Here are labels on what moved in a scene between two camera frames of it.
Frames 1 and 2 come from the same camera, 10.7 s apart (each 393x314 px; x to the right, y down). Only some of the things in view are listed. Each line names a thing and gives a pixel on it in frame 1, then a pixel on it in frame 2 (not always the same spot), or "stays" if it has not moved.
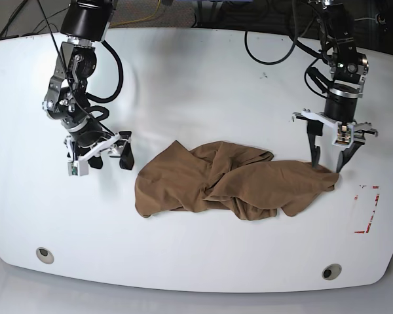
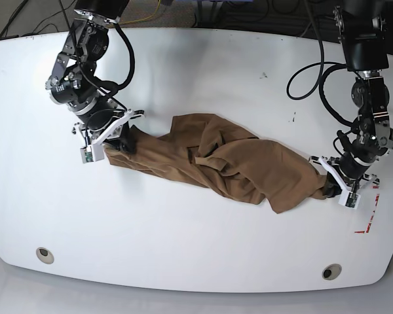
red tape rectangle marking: (369, 224) stays
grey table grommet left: (44, 255) stays
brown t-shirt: (226, 178) → (205, 150)
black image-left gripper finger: (126, 158) → (128, 140)
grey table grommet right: (331, 271) stays
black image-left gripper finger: (95, 162) → (115, 142)
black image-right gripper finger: (346, 154) → (331, 190)
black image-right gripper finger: (314, 128) → (332, 185)
